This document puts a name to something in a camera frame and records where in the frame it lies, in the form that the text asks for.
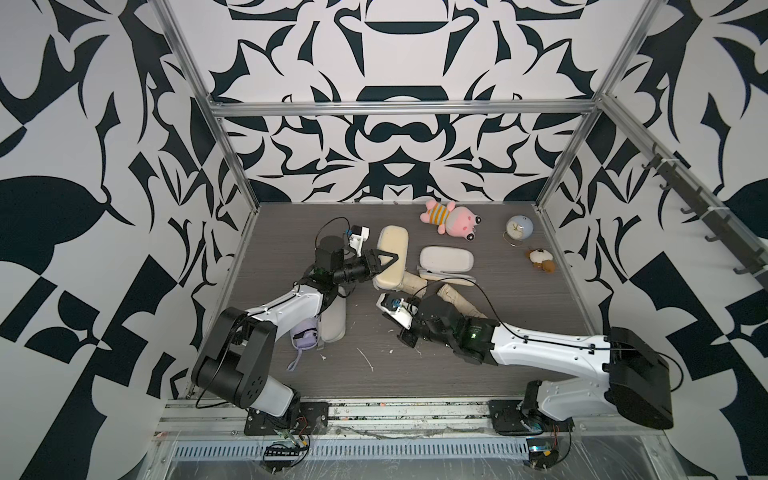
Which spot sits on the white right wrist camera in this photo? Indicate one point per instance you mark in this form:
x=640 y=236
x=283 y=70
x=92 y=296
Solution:
x=397 y=309

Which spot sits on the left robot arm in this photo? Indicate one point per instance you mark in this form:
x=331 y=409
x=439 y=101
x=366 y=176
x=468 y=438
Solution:
x=235 y=360

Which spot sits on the wall hook rack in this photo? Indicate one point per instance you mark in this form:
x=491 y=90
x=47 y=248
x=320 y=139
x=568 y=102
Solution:
x=702 y=204

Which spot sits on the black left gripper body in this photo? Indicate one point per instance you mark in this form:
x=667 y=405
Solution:
x=370 y=264

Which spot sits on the blue alarm clock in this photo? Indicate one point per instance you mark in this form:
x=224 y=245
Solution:
x=518 y=228

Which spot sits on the brown white plush toy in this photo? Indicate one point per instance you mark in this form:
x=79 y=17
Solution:
x=542 y=259

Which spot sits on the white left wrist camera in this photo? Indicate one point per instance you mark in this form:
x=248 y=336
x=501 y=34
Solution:
x=356 y=237

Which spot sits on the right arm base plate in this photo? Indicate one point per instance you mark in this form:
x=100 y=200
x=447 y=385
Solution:
x=509 y=418

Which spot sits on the pink plush toy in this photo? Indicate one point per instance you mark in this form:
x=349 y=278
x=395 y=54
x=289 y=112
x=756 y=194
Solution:
x=451 y=219

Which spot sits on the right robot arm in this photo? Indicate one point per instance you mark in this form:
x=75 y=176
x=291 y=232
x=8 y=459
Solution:
x=617 y=373

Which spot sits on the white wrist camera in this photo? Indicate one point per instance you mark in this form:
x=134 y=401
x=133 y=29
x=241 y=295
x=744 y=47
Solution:
x=397 y=309
x=356 y=237

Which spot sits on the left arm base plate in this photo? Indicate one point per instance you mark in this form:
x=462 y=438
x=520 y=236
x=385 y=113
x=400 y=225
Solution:
x=301 y=418

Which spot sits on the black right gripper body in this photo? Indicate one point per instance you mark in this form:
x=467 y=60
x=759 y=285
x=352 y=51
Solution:
x=417 y=318

